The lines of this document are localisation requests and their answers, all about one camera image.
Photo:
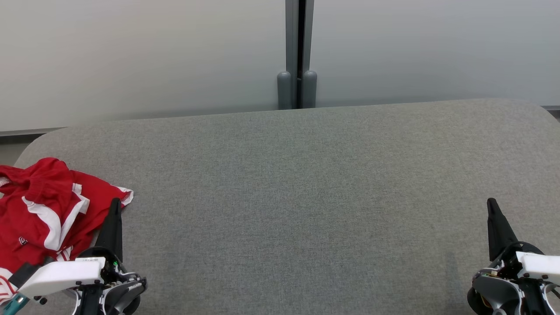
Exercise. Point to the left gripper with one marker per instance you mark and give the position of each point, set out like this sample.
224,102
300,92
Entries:
124,288

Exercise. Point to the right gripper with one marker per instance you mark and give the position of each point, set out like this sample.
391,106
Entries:
494,288

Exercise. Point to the red basketball shorts white trim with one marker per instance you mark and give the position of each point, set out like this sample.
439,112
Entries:
43,183

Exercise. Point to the grey metal partition post with latch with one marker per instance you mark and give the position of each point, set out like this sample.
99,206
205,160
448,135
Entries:
292,43

